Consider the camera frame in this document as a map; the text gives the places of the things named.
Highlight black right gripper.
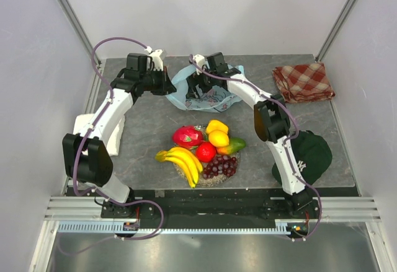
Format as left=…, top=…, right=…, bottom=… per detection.
left=185, top=64, right=216, bottom=100

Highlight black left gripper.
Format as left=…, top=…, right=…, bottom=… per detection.
left=140, top=67, right=177, bottom=97

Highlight light blue plastic bag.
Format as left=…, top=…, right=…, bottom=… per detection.
left=166, top=65, right=242, bottom=113

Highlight yellow fake bell pepper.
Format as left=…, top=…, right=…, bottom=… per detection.
left=205, top=120, right=229, bottom=134

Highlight red fake dragon fruit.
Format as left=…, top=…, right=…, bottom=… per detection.
left=172, top=126, right=204, bottom=150

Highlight yellow fake lemon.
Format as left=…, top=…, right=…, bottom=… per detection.
left=208, top=129, right=230, bottom=147

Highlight orange yellow fake mango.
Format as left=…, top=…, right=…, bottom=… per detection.
left=216, top=138, right=246, bottom=156

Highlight red fake tomato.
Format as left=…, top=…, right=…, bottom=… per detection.
left=195, top=142, right=216, bottom=163

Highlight yellow fake banana bunch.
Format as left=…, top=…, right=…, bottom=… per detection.
left=154, top=146, right=203, bottom=188

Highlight dark purple fake grapes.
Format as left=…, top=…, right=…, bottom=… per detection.
left=202, top=156, right=238, bottom=179

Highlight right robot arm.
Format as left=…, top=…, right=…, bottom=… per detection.
left=189, top=52, right=311, bottom=219

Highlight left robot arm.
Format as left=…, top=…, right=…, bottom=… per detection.
left=62, top=49, right=176, bottom=218

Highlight speckled round plate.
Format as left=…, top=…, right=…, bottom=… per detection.
left=173, top=138, right=245, bottom=188

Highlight red checkered cloth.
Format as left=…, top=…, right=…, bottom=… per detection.
left=272, top=63, right=335, bottom=103

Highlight dark green baseball cap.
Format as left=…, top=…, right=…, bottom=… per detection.
left=291, top=130, right=332, bottom=185

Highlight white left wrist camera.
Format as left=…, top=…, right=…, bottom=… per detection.
left=145, top=46, right=167, bottom=71

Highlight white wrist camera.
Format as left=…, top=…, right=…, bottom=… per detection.
left=193, top=55, right=206, bottom=69
left=145, top=46, right=167, bottom=71

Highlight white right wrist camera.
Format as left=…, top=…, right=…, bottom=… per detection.
left=193, top=55, right=206, bottom=69

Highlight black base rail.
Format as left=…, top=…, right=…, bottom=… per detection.
left=100, top=189, right=320, bottom=229

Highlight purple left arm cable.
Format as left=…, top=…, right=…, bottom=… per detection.
left=57, top=36, right=164, bottom=256

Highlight light blue cable duct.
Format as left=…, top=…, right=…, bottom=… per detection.
left=57, top=219, right=309, bottom=234

